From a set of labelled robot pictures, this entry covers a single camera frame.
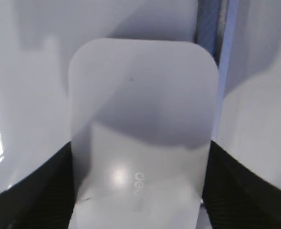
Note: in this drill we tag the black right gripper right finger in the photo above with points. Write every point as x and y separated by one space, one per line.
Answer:
235 197

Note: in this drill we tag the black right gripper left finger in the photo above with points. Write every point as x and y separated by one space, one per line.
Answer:
44 199

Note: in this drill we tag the white board eraser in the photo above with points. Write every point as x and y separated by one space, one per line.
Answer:
142 115

